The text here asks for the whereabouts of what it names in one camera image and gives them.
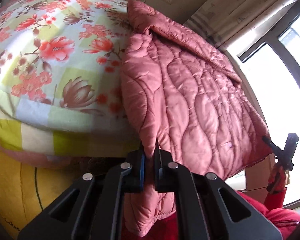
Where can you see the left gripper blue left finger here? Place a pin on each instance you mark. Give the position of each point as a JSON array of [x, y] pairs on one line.
[[135, 179]]

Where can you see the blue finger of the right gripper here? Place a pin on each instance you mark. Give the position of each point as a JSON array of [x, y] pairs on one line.
[[268, 142]]

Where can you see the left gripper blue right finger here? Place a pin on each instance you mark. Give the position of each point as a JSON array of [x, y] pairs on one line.
[[162, 173]]

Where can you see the pink quilted jacket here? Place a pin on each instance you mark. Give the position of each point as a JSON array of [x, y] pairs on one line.
[[182, 94]]

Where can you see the right hand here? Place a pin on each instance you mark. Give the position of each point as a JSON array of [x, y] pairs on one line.
[[278, 179]]

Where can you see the red jacket sleeve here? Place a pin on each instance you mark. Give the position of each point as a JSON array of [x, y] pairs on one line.
[[285, 220]]

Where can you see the floral bed sheet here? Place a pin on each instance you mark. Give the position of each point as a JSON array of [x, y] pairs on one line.
[[60, 85]]

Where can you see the yellow mattress side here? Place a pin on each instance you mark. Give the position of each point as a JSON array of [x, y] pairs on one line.
[[29, 182]]

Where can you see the striped patterned curtain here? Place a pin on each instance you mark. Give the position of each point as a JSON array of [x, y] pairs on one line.
[[222, 22]]

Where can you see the window frame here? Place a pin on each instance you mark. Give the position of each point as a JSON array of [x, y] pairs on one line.
[[284, 39]]

